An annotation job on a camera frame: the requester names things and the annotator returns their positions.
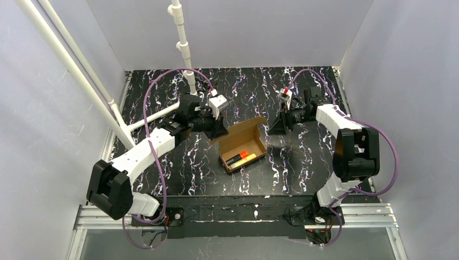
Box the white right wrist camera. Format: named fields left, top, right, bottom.
left=278, top=87, right=292, bottom=111

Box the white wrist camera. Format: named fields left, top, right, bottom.
left=278, top=87, right=292, bottom=111
left=207, top=88, right=229, bottom=119

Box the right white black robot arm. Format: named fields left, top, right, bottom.
left=268, top=87, right=379, bottom=217

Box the brown cardboard box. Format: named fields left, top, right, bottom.
left=209, top=116, right=267, bottom=173

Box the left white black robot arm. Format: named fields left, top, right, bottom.
left=86, top=94, right=228, bottom=220

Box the white PVC pipe frame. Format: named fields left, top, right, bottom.
left=16, top=0, right=200, bottom=150

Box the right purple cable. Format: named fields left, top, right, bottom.
left=286, top=69, right=400, bottom=248

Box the aluminium rail frame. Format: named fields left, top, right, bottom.
left=66, top=66, right=410, bottom=260

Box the orange black marker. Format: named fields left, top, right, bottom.
left=226, top=151, right=248, bottom=165

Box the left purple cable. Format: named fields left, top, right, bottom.
left=122, top=68, right=216, bottom=250

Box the purple cable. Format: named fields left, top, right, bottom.
left=286, top=69, right=400, bottom=248
left=122, top=68, right=216, bottom=250

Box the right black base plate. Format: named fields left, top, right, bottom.
left=282, top=206, right=345, bottom=226

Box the yellow marker pen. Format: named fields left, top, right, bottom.
left=229, top=153, right=257, bottom=170

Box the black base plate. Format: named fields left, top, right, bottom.
left=282, top=206, right=345, bottom=226
left=130, top=206, right=185, bottom=227

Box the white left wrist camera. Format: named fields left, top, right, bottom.
left=207, top=88, right=229, bottom=119

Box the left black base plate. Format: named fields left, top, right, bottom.
left=130, top=206, right=185, bottom=227

